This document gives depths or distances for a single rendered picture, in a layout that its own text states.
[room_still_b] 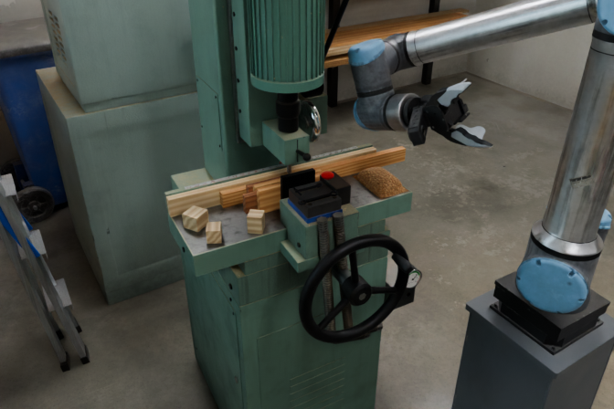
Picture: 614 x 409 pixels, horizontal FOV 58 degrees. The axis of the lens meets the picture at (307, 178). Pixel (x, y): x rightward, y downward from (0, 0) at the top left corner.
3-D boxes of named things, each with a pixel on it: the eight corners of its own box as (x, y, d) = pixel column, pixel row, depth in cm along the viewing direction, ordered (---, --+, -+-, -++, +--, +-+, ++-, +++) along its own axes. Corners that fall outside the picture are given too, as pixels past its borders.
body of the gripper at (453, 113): (462, 85, 121) (420, 87, 131) (439, 105, 117) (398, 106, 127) (472, 114, 124) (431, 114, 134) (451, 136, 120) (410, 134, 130)
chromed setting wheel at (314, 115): (313, 151, 154) (313, 109, 148) (293, 134, 164) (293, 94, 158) (322, 148, 155) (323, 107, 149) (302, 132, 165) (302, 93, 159)
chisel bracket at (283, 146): (285, 172, 138) (284, 141, 134) (262, 150, 149) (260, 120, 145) (311, 165, 141) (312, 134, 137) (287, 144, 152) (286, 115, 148)
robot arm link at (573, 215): (588, 289, 135) (699, -37, 100) (576, 331, 122) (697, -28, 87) (524, 267, 142) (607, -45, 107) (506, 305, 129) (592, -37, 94)
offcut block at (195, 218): (197, 232, 130) (195, 218, 128) (183, 227, 131) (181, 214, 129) (209, 223, 133) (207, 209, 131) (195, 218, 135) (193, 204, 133)
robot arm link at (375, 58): (361, 40, 142) (371, 87, 146) (338, 49, 133) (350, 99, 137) (393, 34, 136) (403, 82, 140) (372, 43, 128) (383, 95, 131)
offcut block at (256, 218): (265, 225, 132) (264, 210, 130) (262, 234, 129) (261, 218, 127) (250, 225, 132) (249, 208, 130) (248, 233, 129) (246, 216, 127)
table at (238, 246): (207, 303, 117) (205, 281, 114) (168, 231, 141) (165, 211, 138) (434, 228, 142) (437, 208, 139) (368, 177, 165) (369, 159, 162)
